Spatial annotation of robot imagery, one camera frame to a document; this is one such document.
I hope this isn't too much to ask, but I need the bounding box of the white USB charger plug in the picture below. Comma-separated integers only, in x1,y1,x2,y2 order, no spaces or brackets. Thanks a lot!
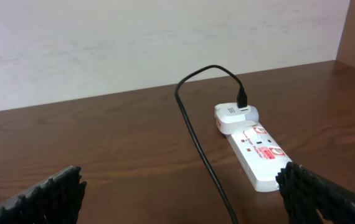
214,103,259,135

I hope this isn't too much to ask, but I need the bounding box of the white power strip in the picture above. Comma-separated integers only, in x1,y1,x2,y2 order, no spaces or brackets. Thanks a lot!
216,118,291,192

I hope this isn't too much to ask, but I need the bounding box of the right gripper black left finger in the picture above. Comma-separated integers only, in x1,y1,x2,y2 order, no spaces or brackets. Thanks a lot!
0,166,87,223

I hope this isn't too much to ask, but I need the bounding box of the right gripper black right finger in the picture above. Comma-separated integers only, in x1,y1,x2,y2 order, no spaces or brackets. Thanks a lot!
276,162,355,223

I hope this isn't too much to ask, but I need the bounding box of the black USB charging cable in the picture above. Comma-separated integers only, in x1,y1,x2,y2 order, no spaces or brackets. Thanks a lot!
174,64,249,224

